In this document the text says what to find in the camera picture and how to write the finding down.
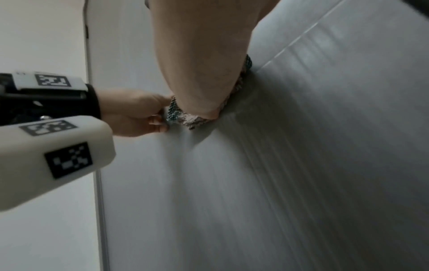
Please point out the left wristband with markers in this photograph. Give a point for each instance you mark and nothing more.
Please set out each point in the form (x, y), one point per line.
(50, 80)

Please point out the white marker cube on wrist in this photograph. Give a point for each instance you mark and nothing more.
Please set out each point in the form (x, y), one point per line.
(33, 172)

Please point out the dark grey door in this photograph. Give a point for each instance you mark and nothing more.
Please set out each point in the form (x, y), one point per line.
(150, 198)

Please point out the grey cleaning cloth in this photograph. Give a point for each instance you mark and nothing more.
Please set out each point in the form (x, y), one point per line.
(187, 120)

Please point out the person's right hand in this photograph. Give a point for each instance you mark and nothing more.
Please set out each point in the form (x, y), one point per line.
(201, 53)

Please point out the person's left hand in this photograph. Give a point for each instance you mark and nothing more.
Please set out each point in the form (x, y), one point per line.
(134, 113)

